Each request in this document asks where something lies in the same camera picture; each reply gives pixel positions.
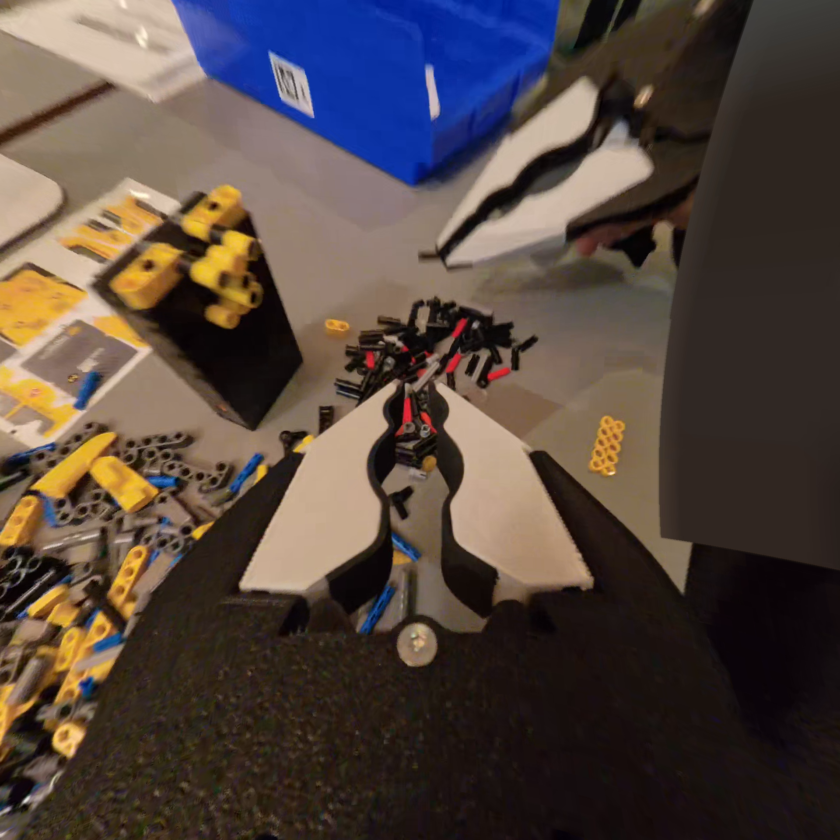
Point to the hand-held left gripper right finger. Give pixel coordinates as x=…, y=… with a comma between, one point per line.
x=512, y=518

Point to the pile of black red pins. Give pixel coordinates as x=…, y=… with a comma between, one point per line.
x=394, y=341

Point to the person's right hand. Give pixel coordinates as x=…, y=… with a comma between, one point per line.
x=600, y=239

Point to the pile of mixed building pieces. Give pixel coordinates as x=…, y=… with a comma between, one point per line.
x=85, y=472

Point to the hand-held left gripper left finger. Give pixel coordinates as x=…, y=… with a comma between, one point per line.
x=315, y=518

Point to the blue storage bin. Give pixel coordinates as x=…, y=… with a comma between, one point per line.
x=367, y=79

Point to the black block with yellow connectors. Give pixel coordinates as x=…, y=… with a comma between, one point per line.
x=243, y=354

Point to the document in clear sleeve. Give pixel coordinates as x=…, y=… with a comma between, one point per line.
x=98, y=39

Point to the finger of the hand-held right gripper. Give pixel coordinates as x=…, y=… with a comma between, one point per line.
x=525, y=144
x=577, y=190

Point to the white book stand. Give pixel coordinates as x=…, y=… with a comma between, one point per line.
x=26, y=197

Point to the black cross connector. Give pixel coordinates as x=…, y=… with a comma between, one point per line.
x=401, y=500

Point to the small yellow bush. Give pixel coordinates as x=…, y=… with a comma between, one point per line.
x=337, y=326

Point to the yellow perforated connector plate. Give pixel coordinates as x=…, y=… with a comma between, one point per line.
x=607, y=445

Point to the sticker sheet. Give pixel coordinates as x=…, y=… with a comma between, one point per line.
x=39, y=308

